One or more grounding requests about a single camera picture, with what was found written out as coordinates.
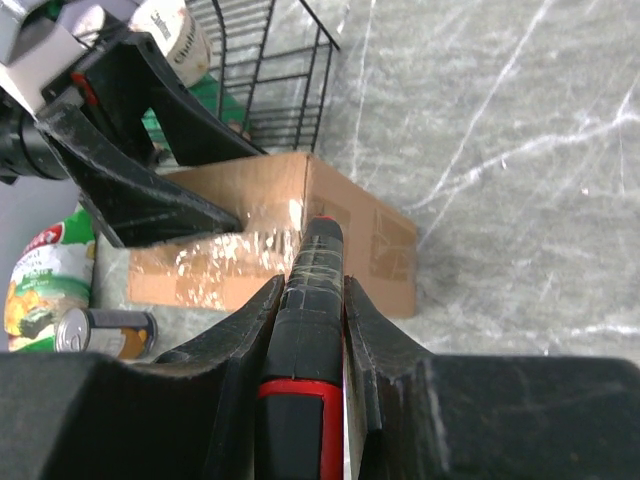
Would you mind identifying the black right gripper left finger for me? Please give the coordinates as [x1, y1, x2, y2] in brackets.
[1, 276, 284, 479]

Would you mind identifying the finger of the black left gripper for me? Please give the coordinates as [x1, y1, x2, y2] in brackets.
[36, 107, 242, 249]
[82, 31, 265, 166]

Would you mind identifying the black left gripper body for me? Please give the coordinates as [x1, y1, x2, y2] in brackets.
[1, 44, 160, 185]

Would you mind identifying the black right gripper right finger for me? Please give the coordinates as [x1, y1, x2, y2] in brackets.
[345, 277, 639, 479]

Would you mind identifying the red black utility knife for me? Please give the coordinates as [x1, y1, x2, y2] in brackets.
[254, 216, 344, 479]

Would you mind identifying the brown cardboard express box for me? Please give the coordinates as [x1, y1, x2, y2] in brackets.
[127, 153, 417, 318]

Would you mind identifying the Chobani yogurt cup in rack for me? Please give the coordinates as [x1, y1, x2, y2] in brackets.
[128, 0, 211, 87]

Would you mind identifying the green lid canister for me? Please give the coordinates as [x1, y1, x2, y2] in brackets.
[142, 75, 251, 151]

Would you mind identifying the green chips bag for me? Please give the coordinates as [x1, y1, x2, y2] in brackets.
[4, 207, 96, 352]

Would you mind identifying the silver tin can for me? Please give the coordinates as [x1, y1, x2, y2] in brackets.
[54, 308, 158, 360]

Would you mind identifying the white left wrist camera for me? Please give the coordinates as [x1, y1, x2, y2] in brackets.
[1, 1, 139, 115]

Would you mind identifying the black wire basket rack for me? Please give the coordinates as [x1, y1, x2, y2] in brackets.
[187, 0, 340, 152]

